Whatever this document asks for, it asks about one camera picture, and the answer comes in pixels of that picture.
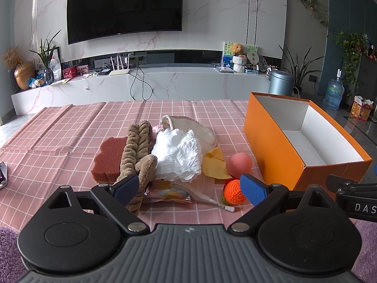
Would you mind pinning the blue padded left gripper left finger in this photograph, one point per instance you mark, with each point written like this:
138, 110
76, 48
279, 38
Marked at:
112, 201

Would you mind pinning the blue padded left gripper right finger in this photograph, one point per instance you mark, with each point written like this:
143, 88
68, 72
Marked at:
267, 201

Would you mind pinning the brown red sponge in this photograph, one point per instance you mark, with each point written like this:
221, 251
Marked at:
106, 167

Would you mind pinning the orange crochet ball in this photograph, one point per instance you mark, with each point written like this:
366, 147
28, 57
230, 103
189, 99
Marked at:
232, 194

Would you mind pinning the pink makeup sponge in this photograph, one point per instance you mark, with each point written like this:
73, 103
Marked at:
239, 164

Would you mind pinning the orange snack packet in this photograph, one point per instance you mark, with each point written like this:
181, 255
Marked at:
162, 191

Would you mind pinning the brown braided plush toy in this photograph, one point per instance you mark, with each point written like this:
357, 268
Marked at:
137, 159

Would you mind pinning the yellow cleaning cloth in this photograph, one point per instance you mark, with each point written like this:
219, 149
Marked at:
214, 165

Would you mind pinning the orange cardboard box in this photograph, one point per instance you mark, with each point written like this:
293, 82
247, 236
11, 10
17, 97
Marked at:
296, 143

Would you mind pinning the white crinkled cloth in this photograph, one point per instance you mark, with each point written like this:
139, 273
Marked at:
179, 155

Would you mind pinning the pink plush piece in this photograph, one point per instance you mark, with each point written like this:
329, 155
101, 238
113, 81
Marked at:
158, 128

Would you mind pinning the cream fabric pouch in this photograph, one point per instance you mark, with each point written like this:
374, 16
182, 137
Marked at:
206, 137

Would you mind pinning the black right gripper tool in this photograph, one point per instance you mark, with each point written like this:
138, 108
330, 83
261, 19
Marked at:
358, 201

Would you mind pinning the grey metal trash can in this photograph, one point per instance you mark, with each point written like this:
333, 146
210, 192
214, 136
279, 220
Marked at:
281, 83

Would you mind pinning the dark device at table edge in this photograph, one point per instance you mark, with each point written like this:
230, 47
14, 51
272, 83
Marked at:
3, 175

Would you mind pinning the blue water bottle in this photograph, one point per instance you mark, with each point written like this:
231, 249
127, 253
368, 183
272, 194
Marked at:
334, 92

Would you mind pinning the white wifi router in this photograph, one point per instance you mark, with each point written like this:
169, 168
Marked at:
121, 67

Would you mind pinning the white marble tv console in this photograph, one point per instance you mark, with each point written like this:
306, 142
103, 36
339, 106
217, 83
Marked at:
156, 83

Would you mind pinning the purple fluffy rug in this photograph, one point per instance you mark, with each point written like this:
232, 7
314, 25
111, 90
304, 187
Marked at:
12, 267

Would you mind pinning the red gift bag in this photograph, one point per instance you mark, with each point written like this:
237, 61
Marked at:
361, 108

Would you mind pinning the red tissue box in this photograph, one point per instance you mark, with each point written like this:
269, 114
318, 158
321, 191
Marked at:
70, 72

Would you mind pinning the potted long leaf plant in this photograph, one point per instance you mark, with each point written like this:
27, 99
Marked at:
298, 68

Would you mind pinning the white knitted basket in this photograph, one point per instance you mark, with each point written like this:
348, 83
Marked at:
239, 63

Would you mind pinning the brown teddy bear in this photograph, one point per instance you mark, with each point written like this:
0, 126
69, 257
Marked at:
237, 49

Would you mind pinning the golden vase with dried flowers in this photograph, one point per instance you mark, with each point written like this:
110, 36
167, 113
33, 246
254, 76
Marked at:
22, 70

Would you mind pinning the green plant in glass vase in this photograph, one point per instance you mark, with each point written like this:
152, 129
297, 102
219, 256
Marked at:
45, 52

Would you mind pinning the hanging green vine plant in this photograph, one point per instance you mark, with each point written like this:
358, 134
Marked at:
343, 21

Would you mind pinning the black wall television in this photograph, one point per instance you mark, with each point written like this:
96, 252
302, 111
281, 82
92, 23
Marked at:
91, 19

